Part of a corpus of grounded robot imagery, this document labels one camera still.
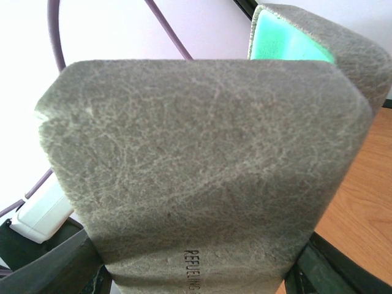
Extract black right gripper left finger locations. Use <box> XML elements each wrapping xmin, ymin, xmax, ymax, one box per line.
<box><xmin>1</xmin><ymin>219</ymin><xmax>112</xmax><ymax>293</ymax></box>

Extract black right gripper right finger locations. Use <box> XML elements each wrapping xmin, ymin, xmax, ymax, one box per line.
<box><xmin>284</xmin><ymin>232</ymin><xmax>391</xmax><ymax>294</ymax></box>

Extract grey glasses case green lining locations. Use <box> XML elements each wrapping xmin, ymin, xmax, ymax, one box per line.
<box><xmin>36</xmin><ymin>4</ymin><xmax>391</xmax><ymax>293</ymax></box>

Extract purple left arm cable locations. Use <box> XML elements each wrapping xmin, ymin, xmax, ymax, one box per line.
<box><xmin>0</xmin><ymin>0</ymin><xmax>194</xmax><ymax>278</ymax></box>

